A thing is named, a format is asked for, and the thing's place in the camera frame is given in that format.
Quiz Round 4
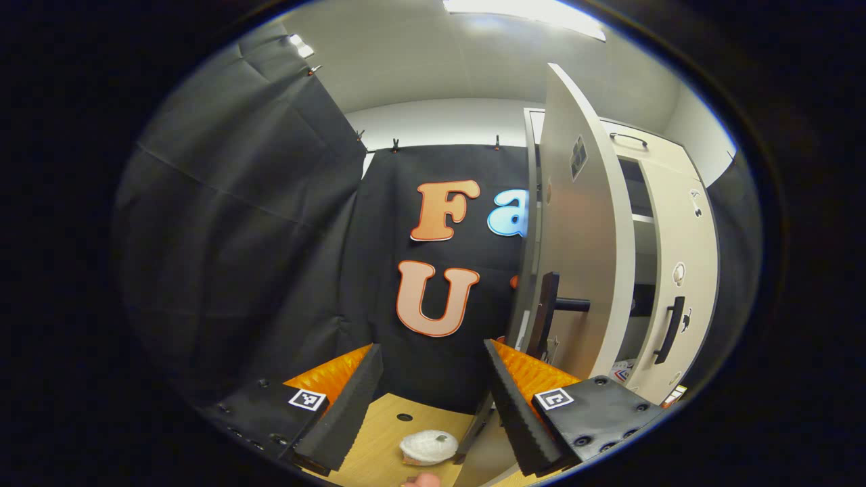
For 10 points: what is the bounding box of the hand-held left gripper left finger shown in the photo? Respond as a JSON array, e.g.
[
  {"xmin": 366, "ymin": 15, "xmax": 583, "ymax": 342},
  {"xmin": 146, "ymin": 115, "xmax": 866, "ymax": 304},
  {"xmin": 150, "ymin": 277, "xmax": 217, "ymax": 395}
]
[{"xmin": 203, "ymin": 343, "xmax": 384, "ymax": 476}]

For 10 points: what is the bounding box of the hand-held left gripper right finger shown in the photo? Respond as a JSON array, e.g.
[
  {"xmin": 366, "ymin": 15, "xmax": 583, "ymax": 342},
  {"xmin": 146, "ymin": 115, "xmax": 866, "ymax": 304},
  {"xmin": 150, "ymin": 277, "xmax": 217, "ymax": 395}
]
[{"xmin": 483, "ymin": 338, "xmax": 670, "ymax": 478}]

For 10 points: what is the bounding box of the white shoe cabinet door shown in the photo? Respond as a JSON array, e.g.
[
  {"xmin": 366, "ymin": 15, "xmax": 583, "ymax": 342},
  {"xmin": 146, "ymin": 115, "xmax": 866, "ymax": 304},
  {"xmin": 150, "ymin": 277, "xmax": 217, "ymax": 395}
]
[
  {"xmin": 639, "ymin": 159, "xmax": 719, "ymax": 405},
  {"xmin": 452, "ymin": 63, "xmax": 638, "ymax": 487}
]

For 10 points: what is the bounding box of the white shoe cabinet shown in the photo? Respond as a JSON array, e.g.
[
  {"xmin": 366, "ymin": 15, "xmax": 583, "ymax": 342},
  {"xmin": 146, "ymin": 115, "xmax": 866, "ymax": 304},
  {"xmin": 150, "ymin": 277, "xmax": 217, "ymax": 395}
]
[{"xmin": 507, "ymin": 107, "xmax": 721, "ymax": 407}]

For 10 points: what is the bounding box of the white cabinet drawer front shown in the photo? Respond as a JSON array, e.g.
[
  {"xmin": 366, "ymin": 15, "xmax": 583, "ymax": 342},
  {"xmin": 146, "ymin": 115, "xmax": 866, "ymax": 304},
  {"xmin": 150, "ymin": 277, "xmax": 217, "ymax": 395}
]
[{"xmin": 599, "ymin": 118, "xmax": 704, "ymax": 183}]

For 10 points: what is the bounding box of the white crumpled wad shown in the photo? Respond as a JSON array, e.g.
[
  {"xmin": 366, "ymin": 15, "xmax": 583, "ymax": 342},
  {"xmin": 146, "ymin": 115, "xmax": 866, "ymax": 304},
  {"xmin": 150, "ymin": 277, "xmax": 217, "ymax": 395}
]
[{"xmin": 399, "ymin": 430, "xmax": 459, "ymax": 467}]

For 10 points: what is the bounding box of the black backdrop cloth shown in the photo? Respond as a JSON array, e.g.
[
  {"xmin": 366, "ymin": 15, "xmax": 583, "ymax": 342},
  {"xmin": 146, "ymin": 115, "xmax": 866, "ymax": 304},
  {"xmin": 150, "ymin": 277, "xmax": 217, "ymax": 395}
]
[
  {"xmin": 704, "ymin": 152, "xmax": 764, "ymax": 379},
  {"xmin": 112, "ymin": 24, "xmax": 369, "ymax": 407},
  {"xmin": 332, "ymin": 142, "xmax": 542, "ymax": 415}
]

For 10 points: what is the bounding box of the long ceiling light panel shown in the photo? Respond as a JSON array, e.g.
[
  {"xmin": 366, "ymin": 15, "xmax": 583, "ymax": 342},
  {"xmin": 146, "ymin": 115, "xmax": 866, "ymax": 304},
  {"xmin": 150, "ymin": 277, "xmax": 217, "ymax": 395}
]
[{"xmin": 443, "ymin": 0, "xmax": 608, "ymax": 43}]

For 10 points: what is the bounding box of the black door handle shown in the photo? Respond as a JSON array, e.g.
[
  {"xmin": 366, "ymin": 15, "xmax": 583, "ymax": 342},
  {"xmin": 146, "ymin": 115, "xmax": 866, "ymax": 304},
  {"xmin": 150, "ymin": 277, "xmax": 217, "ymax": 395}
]
[
  {"xmin": 653, "ymin": 296, "xmax": 686, "ymax": 366},
  {"xmin": 526, "ymin": 271, "xmax": 591, "ymax": 361}
]

